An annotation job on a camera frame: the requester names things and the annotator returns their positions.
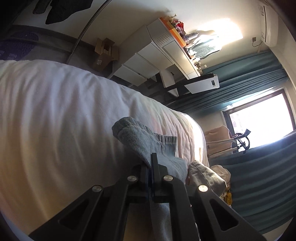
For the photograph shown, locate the pink white bed duvet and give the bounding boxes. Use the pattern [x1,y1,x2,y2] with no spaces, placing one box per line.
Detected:
[1,60,209,234]

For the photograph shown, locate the white air conditioner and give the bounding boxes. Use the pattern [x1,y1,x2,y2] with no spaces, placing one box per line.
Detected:
[257,1,278,48]

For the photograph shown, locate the teal curtain left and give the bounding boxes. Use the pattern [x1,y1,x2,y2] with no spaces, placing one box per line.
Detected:
[168,50,288,117]

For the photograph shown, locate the orange box on desk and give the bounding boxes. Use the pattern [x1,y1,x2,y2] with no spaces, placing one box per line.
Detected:
[159,18,187,48]

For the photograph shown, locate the yellow cloth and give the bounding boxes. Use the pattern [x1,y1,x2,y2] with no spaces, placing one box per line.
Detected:
[220,189,233,206]

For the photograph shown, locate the cardboard box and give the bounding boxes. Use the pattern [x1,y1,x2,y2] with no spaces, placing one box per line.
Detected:
[92,38,119,71]

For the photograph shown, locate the metal clothes rack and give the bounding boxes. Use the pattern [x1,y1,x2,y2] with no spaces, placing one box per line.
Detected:
[66,0,114,65]

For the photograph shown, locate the dark hanging clothes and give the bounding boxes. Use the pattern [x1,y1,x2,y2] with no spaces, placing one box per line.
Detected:
[33,0,93,25]

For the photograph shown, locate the blue denim jeans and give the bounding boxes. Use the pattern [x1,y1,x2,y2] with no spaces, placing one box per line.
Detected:
[112,117,188,240]

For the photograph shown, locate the white dresser desk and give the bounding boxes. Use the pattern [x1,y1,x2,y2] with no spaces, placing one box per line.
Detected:
[109,18,200,86]

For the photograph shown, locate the window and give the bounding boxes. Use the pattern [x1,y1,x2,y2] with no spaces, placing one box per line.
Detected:
[223,89,295,149]

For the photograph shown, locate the white puffer jacket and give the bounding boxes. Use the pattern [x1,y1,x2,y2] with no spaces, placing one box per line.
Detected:
[188,162,231,196]

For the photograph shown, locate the blue curtain right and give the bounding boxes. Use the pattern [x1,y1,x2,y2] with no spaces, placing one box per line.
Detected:
[209,133,295,234]

